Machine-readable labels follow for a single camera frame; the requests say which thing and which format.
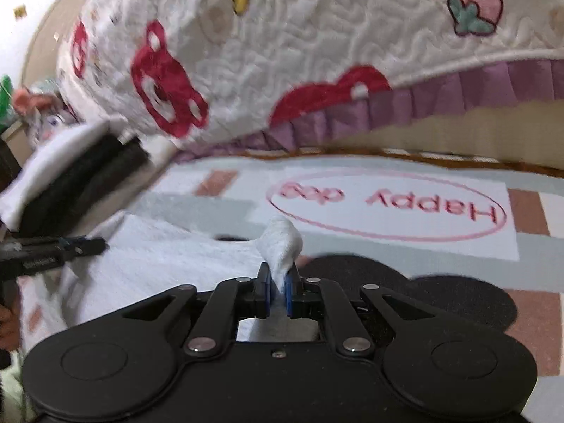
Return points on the light green cloth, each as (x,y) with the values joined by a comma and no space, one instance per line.
(11,396)

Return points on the dark grey folded garment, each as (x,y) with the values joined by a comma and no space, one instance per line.
(121,169)

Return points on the bear print quilted bedspread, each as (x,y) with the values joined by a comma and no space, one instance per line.
(308,44)

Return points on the checkered dog print rug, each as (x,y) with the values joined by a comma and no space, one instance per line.
(396,229)

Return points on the cream nightstand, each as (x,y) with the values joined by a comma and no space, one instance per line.
(11,130)

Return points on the white folded garment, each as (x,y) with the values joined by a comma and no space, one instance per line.
(48,163)

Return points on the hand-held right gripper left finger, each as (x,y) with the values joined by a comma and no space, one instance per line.
(264,291)

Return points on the small yellow wall sticker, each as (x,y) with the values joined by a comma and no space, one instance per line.
(19,11)

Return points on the beige bed frame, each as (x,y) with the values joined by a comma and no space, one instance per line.
(484,127)

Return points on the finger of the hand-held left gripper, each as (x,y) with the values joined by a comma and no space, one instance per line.
(83,246)

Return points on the grey rabbit plush toy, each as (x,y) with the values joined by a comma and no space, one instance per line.
(39,110)

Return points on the brown wooden dresser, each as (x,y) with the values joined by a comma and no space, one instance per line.
(9,163)

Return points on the light grey sweatshirt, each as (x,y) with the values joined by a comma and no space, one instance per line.
(154,264)

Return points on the beige bed headboard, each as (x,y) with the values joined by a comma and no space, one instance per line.
(48,39)

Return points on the person's left hand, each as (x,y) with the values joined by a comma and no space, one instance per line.
(9,330)

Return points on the green plastic bag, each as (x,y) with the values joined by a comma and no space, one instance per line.
(4,92)

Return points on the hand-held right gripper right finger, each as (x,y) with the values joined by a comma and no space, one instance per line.
(289,293)

